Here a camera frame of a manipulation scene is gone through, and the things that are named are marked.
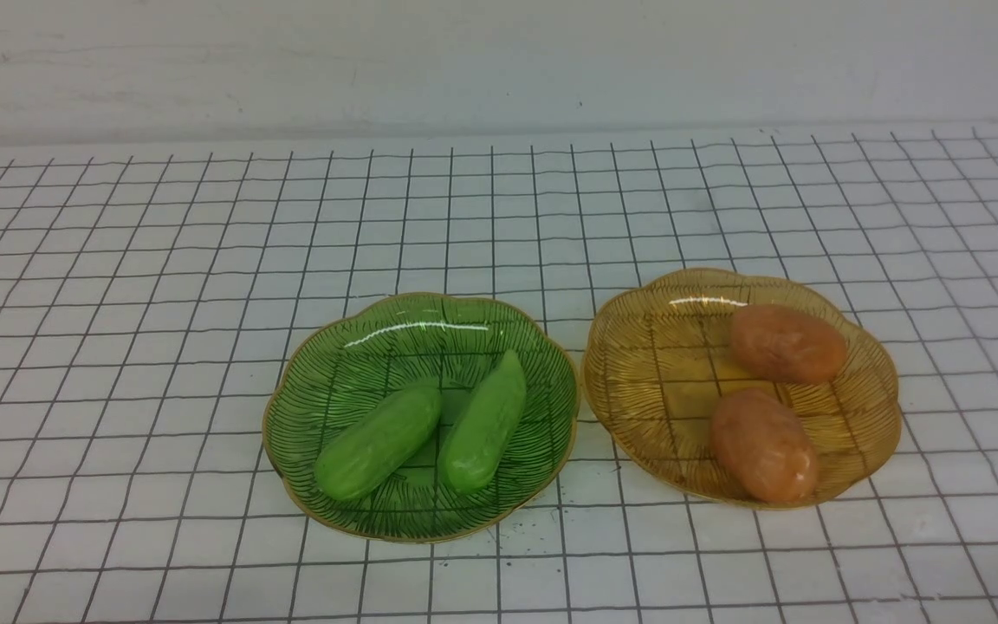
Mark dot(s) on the green cucumber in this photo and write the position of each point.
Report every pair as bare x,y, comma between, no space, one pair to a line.
474,448
355,462

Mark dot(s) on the orange potato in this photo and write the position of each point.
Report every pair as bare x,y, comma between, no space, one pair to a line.
762,444
786,345

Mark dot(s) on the green glass plate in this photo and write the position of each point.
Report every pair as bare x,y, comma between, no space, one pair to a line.
344,370

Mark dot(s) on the amber glass plate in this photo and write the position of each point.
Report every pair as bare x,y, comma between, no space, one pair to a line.
658,359

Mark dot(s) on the white grid tablecloth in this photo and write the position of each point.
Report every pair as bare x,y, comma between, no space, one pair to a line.
150,296

